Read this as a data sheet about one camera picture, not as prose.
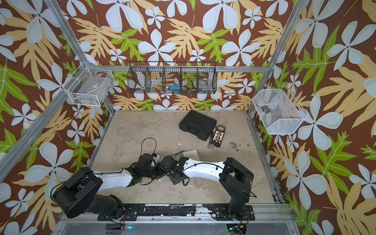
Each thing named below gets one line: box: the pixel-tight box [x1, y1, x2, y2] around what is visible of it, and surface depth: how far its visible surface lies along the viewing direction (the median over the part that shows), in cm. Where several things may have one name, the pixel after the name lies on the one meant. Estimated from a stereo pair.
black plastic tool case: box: [178, 109, 217, 141], surface depth 108 cm
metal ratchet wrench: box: [207, 131, 214, 150], surface depth 102 cm
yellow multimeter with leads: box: [212, 123, 227, 148], surface depth 106 cm
